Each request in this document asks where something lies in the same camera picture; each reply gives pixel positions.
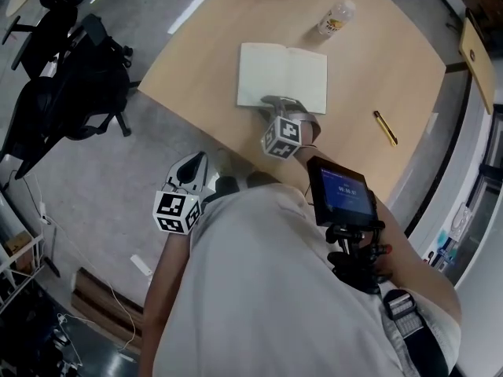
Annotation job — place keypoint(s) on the small wooden side table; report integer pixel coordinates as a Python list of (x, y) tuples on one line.
[(477, 61)]

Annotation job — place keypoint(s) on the yellow utility knife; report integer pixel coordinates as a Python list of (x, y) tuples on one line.
[(386, 129)]

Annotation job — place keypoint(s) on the black office chair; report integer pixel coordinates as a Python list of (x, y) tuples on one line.
[(67, 100), (55, 18)]

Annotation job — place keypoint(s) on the clear plastic drink bottle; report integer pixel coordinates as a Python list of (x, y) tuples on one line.
[(336, 18)]

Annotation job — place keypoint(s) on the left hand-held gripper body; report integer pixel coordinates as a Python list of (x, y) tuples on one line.
[(173, 210)]

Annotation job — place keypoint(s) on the blue cover notebook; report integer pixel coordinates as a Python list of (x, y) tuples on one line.
[(275, 73)]

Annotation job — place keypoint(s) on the white shelving unit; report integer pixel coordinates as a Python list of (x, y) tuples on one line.
[(19, 249)]

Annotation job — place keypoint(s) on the person's left forearm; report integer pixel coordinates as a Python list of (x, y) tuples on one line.
[(165, 289)]

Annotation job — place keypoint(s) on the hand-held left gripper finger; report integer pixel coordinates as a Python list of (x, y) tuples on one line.
[(173, 173), (207, 185)]

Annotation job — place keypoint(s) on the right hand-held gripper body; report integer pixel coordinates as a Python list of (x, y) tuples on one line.
[(281, 136)]

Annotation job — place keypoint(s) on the person's white shirt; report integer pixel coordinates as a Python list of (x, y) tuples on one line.
[(267, 289)]

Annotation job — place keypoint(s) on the black chest-mounted monitor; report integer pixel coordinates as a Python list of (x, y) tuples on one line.
[(342, 195)]

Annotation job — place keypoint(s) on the white power strip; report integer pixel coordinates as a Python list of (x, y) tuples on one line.
[(142, 265)]

